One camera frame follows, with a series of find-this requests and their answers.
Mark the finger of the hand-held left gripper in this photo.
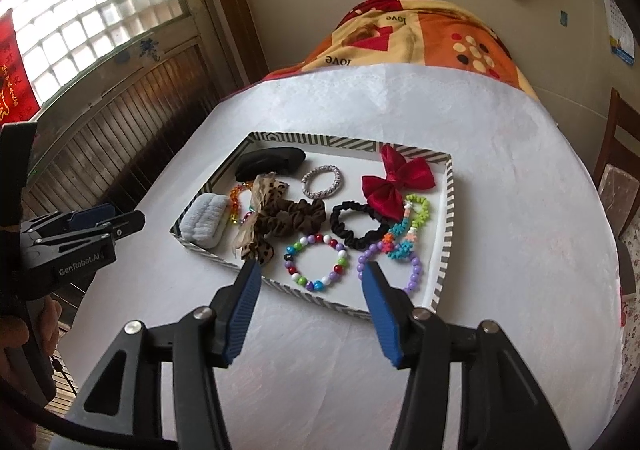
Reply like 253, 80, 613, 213
22, 203, 116, 233
37, 211, 146, 245

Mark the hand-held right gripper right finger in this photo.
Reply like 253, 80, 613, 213
362, 261, 571, 450

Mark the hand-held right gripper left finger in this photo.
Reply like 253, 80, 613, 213
65, 260, 263, 450

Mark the purple bead bracelet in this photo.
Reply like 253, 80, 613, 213
356, 242, 423, 295

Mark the round multicoloured bead bracelet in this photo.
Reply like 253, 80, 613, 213
283, 234, 348, 293

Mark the flower bead bracelet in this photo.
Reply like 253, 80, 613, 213
382, 193, 431, 265

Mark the black scrunchie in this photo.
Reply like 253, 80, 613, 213
330, 200, 401, 251

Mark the striped cardboard tray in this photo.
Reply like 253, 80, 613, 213
170, 131, 457, 318

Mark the leopard bow scrunchie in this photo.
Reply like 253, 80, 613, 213
232, 173, 327, 265

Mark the orange translucent bead bracelet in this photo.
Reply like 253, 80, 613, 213
229, 182, 256, 225

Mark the red satin bow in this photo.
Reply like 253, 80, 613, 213
361, 145, 435, 221

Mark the black hair clip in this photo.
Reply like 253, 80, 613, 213
235, 147, 307, 183

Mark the silver beaded bracelet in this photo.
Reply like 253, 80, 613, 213
301, 166, 345, 201

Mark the person's left hand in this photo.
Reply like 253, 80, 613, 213
0, 297, 60, 366

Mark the grey fluffy hair clip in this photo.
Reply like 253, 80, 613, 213
180, 193, 230, 249

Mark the white tablecloth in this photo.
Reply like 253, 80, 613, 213
75, 62, 623, 450

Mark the glass block window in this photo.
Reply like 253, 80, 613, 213
0, 0, 193, 115

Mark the floral cloth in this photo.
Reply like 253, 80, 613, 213
619, 250, 640, 401

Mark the wooden chair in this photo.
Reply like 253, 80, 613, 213
592, 87, 640, 241

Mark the printed orange blanket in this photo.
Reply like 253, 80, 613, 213
262, 0, 538, 103

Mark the thin black cable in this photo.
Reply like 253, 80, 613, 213
51, 356, 77, 395

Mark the red wall hanging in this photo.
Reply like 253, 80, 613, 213
0, 8, 37, 123

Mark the thick black cable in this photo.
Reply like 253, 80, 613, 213
0, 372, 168, 450

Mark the wall calendar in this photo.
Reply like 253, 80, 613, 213
602, 0, 637, 66

